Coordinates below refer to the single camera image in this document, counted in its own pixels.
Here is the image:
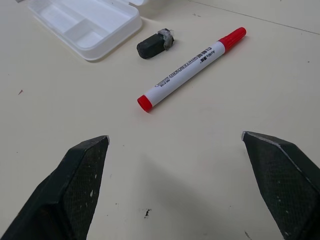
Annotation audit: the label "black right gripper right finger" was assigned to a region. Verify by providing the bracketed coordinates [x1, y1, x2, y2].
[241, 130, 320, 240]

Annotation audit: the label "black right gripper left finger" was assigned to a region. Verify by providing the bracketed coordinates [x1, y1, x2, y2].
[0, 135, 110, 240]

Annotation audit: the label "white plastic compartment box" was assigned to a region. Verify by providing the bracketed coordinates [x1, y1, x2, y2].
[27, 0, 146, 62]

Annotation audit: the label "red and white whiteboard marker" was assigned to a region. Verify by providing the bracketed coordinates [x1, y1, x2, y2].
[136, 26, 247, 113]

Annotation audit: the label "black eraser with grey tape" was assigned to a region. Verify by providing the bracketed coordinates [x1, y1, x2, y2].
[136, 28, 175, 60]

